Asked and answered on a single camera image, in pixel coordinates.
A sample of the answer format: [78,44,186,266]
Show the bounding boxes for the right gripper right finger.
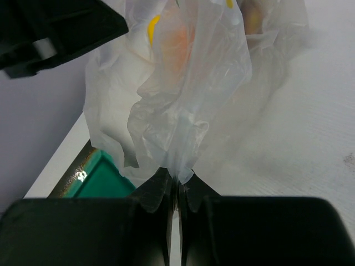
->
[177,176,354,265]

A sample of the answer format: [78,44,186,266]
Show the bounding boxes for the translucent white plastic bag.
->
[84,1,309,185]

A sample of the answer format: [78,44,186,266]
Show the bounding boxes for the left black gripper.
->
[1,1,128,79]

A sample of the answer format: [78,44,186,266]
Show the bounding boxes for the square teal ceramic plate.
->
[48,141,135,198]

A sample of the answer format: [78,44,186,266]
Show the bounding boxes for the orange fake persimmon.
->
[161,25,195,73]

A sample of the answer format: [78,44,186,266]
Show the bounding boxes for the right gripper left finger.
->
[1,168,174,265]

